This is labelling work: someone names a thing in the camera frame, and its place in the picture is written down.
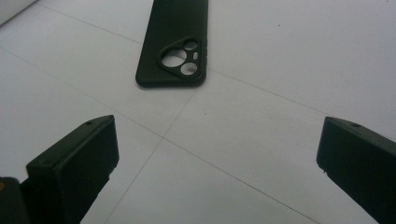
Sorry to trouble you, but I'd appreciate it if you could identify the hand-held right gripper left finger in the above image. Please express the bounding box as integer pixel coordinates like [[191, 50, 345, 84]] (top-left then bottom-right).
[[20, 114, 120, 224]]

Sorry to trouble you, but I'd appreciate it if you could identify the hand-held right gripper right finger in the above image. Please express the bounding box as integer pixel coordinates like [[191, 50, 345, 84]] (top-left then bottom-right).
[[316, 116, 396, 224]]

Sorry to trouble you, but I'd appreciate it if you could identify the black phone case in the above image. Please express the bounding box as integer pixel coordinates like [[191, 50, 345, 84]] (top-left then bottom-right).
[[134, 0, 209, 89]]

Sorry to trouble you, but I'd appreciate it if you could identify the white tabletop board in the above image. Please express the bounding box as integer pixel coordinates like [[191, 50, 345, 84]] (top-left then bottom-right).
[[0, 0, 396, 224]]

